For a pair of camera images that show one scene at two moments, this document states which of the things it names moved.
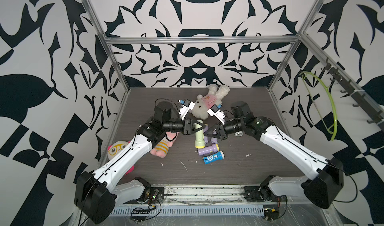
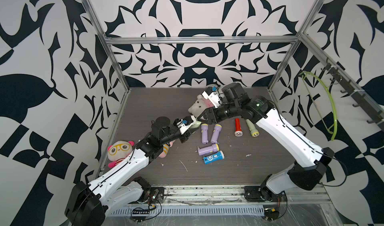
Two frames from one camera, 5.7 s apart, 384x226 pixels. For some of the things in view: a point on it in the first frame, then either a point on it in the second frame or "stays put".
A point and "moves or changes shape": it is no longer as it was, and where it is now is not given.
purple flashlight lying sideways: x=208 y=150 stays put
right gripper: x=220 y=132 -> x=214 y=116
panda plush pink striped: x=116 y=147 stays put
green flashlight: x=199 y=143 moves or changes shape
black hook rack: x=360 y=98 stays put
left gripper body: x=186 y=132 -> x=183 y=137
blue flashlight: x=217 y=156 stays put
